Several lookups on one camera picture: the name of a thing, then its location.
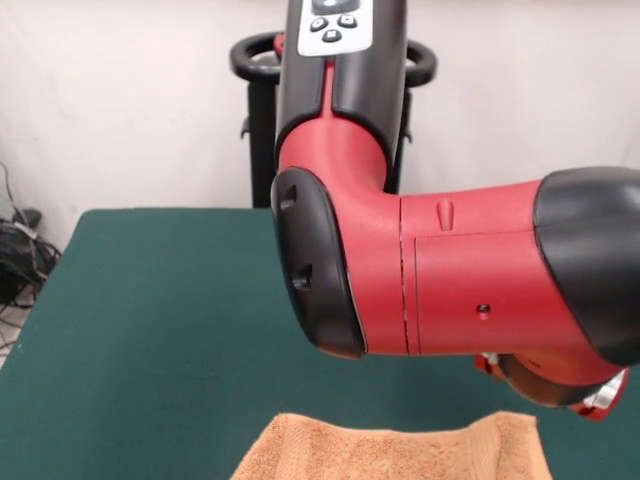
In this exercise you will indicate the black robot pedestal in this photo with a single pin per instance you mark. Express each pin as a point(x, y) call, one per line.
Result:
point(260, 140)

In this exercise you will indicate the dark green table cloth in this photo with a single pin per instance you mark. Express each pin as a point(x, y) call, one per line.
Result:
point(150, 350)

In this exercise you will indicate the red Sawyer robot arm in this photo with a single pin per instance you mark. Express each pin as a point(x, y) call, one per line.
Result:
point(450, 280)

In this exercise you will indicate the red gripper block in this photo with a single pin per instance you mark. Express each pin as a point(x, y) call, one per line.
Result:
point(612, 407)

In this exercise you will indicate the orange terry towel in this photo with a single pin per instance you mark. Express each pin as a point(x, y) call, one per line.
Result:
point(380, 455)

